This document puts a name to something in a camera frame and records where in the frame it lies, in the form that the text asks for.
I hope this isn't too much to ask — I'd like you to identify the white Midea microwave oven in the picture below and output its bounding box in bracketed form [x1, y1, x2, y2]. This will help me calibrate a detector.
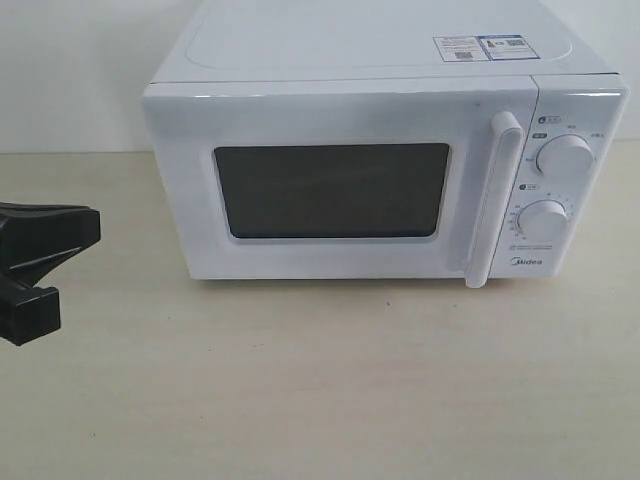
[144, 1, 629, 281]

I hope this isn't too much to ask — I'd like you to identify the white label sticker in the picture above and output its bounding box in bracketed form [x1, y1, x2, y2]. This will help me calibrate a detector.
[433, 36, 490, 63]

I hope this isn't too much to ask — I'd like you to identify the white microwave door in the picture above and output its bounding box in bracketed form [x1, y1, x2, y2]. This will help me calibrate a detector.
[142, 76, 539, 288]

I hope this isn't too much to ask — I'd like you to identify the upper white power knob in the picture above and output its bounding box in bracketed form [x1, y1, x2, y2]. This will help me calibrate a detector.
[536, 135, 595, 180]

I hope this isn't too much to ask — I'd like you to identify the blue label sticker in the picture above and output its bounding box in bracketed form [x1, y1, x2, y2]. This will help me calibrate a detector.
[477, 34, 539, 61]

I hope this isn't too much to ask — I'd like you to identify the lower white timer knob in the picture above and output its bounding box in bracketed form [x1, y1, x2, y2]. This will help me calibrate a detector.
[517, 200, 569, 242]

